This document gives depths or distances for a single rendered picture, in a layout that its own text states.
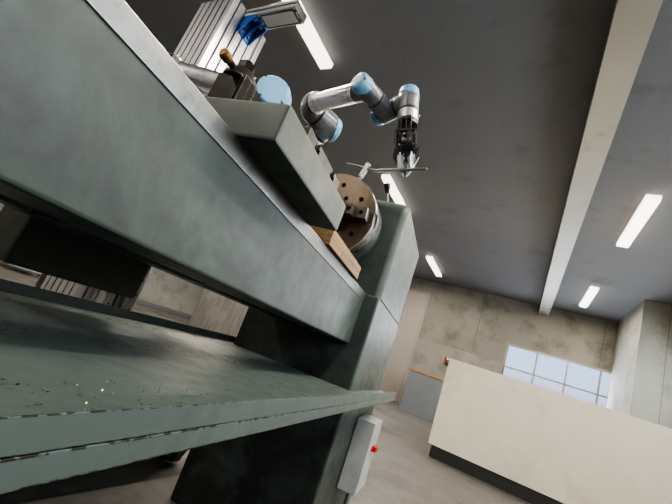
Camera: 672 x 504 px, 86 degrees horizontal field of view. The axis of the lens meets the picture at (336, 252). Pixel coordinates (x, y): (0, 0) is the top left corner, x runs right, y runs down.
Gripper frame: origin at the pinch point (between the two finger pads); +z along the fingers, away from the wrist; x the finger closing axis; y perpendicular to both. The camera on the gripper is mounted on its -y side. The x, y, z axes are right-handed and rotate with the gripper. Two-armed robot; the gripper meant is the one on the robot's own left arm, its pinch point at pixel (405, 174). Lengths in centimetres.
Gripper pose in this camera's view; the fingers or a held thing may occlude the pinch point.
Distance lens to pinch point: 131.6
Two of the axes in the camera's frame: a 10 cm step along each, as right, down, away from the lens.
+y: -2.7, -3.4, -9.0
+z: -1.1, 9.4, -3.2
